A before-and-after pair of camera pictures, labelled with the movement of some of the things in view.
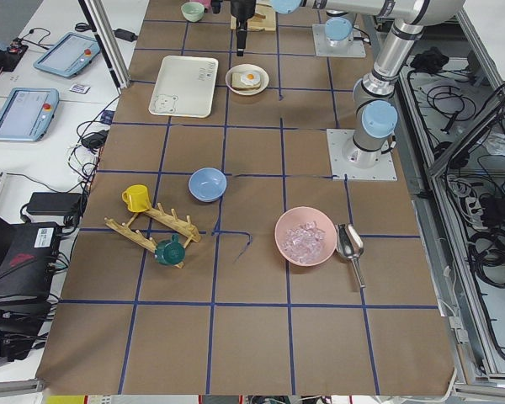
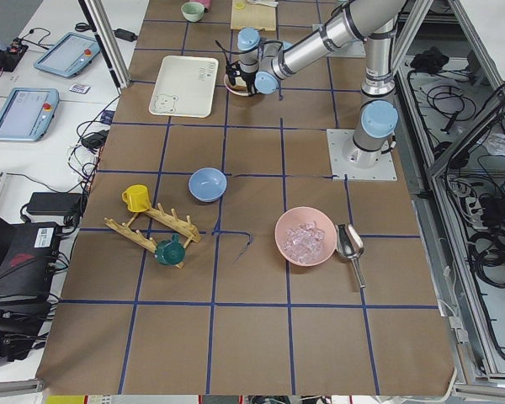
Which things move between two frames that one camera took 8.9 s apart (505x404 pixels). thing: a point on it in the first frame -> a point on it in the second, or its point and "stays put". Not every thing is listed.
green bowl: x=193 y=11 stays put
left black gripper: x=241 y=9 -> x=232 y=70
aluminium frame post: x=108 y=41 stays put
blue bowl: x=207 y=184 stays put
